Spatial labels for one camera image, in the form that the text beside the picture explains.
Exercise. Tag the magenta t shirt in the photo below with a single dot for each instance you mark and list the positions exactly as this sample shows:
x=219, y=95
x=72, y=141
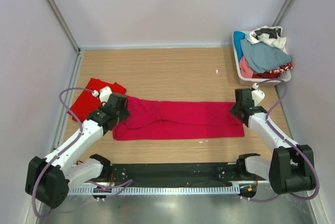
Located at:
x=165, y=120

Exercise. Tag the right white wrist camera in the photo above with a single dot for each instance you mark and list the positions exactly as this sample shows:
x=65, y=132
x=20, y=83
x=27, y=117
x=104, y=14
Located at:
x=257, y=94

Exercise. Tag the pink shirt in basket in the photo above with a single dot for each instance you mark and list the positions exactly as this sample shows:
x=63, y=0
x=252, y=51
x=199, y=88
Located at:
x=245, y=70

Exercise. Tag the slotted cable duct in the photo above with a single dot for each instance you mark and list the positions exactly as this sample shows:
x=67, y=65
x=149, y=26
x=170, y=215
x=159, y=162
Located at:
x=92, y=190

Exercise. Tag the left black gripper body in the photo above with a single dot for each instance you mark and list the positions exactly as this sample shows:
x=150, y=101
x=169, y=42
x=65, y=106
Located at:
x=122, y=114

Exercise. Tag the white laundry basket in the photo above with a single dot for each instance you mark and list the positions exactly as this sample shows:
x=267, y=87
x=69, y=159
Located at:
x=286, y=76

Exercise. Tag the white black patterned shirt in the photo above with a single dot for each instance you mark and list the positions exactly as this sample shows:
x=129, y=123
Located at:
x=271, y=36

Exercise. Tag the folded red t shirt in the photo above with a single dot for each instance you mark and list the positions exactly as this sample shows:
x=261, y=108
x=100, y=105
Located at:
x=87, y=103

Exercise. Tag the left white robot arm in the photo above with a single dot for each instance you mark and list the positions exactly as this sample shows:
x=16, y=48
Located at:
x=49, y=179

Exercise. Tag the red white patterned shirt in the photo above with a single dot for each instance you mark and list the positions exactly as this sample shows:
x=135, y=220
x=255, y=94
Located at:
x=275, y=73

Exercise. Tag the bright blue shirt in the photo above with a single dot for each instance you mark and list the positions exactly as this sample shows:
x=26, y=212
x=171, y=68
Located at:
x=237, y=37

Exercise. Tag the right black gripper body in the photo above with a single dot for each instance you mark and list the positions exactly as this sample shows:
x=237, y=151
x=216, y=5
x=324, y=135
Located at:
x=234, y=109

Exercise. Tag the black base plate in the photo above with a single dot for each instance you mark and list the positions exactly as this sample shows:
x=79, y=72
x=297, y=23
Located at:
x=181, y=175

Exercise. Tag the grey blue t shirt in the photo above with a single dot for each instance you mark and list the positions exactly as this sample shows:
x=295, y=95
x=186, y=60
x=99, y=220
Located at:
x=263, y=58

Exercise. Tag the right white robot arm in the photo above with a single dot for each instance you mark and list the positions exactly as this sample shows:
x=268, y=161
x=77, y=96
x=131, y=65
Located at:
x=291, y=167

